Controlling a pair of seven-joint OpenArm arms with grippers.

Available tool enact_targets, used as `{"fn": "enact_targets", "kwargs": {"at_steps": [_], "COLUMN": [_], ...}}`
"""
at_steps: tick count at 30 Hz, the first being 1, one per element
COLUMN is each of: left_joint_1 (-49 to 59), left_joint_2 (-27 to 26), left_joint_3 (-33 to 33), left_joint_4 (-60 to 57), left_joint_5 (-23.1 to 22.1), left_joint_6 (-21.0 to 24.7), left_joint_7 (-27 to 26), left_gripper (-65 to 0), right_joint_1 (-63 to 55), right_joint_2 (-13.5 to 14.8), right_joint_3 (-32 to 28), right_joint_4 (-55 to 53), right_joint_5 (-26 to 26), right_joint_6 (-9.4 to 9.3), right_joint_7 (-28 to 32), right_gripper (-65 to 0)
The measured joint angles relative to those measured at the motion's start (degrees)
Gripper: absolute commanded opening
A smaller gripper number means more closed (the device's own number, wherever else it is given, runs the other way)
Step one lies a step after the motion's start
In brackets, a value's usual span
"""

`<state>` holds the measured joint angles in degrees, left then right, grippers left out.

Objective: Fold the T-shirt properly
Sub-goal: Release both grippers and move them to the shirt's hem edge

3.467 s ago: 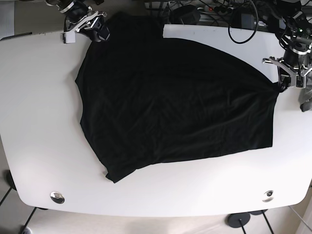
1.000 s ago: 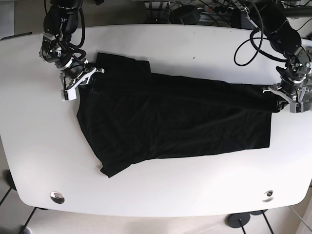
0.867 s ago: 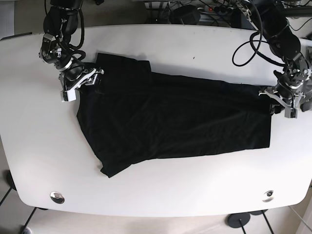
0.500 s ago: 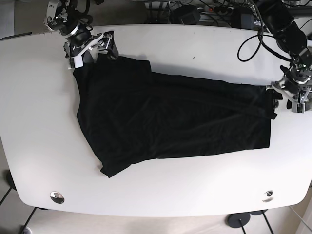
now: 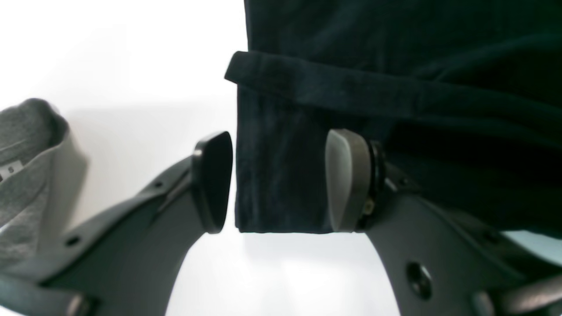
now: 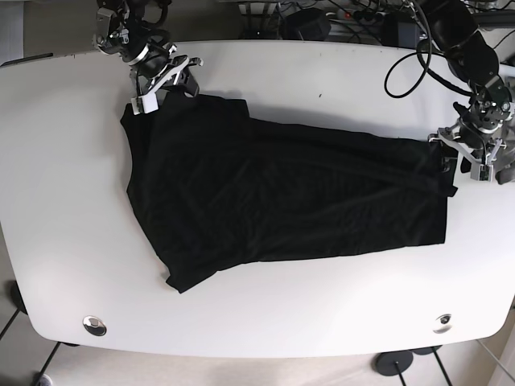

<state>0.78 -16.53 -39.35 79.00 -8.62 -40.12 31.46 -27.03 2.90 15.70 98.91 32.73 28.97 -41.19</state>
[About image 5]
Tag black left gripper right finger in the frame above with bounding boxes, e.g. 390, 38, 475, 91
325, 129, 562, 316

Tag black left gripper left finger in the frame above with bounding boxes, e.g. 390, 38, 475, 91
1, 131, 233, 316

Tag grey T-shirt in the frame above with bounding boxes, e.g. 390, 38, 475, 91
0, 98, 88, 269

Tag black T-shirt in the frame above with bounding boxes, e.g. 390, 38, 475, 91
225, 0, 562, 238

